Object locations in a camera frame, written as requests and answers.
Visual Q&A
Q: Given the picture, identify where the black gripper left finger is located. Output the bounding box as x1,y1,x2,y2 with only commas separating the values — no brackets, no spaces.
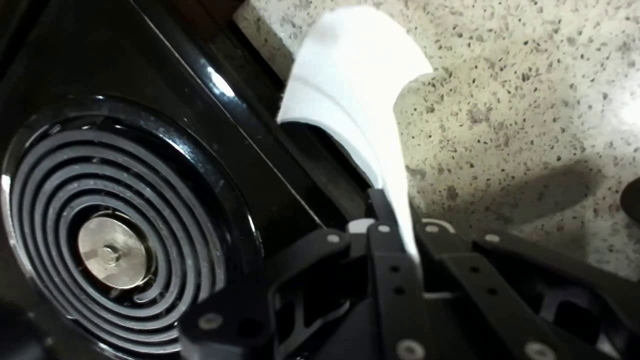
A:
178,187,438,360

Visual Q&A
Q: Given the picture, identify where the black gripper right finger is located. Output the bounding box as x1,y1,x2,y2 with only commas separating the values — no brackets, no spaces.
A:
418,219,640,360

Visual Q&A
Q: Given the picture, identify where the white wipe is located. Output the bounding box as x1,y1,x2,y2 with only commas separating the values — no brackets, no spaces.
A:
277,3,436,268

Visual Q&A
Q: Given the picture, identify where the black electric stove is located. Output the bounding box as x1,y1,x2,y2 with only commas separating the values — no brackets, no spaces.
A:
0,0,376,360

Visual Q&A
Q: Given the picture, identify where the large black coil burner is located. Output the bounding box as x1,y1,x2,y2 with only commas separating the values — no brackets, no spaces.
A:
0,96,266,360

